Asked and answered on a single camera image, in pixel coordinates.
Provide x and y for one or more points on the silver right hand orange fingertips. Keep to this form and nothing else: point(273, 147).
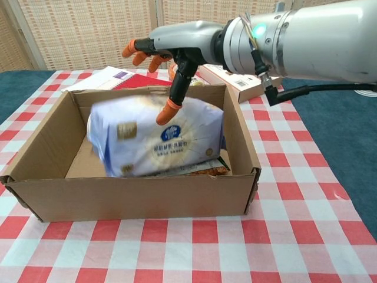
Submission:
point(188, 38)

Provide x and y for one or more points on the pale blue tissue pack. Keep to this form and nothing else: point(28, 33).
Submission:
point(132, 141)

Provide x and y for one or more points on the green snack bag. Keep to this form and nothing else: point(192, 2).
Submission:
point(212, 169)

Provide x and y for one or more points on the white orange carton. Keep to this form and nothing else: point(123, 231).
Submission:
point(244, 88)

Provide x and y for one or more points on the open brown cardboard box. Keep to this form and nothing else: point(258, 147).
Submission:
point(132, 200)

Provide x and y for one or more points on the orange drink bottle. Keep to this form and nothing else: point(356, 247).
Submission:
point(171, 72)

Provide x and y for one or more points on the red spiral notebook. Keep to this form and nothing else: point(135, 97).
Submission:
point(138, 82)

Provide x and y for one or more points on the woven folding screen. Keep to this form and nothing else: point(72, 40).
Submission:
point(88, 35)

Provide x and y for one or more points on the metal screen hinge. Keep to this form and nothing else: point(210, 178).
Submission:
point(20, 32)

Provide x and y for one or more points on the blue table cover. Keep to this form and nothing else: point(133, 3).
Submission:
point(338, 141)

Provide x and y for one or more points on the red white checkered tablecloth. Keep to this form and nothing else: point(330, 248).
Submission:
point(176, 250)

